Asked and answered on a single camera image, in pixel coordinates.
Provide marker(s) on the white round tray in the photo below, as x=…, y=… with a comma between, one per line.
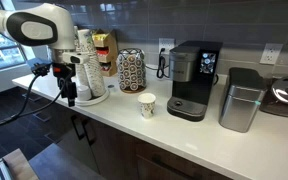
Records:
x=99, y=97

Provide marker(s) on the black round appliance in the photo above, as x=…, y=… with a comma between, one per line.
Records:
x=285, y=96

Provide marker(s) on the stainless steel bin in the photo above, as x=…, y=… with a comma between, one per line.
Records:
x=239, y=103

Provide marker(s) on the wooden table top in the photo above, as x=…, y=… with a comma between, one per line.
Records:
x=19, y=165

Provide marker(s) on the white wall outlet with plug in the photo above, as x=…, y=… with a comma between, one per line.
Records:
x=166, y=43

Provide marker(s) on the patterned white paper cup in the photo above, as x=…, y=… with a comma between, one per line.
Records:
x=147, y=105

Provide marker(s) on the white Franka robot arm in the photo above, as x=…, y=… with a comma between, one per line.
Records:
x=50, y=20

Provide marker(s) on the tall leaning paper cup stack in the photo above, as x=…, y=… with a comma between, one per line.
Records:
x=94, y=73

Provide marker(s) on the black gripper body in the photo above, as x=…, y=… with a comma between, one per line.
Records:
x=65, y=85

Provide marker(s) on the small white lid stack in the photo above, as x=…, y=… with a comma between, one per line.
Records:
x=84, y=93

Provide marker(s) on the dark gray bench top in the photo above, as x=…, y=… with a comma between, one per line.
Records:
x=60, y=165

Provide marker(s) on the black espresso machine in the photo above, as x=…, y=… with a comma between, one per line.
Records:
x=187, y=83

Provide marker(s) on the white empty wall outlet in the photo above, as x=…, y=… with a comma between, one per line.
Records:
x=271, y=53

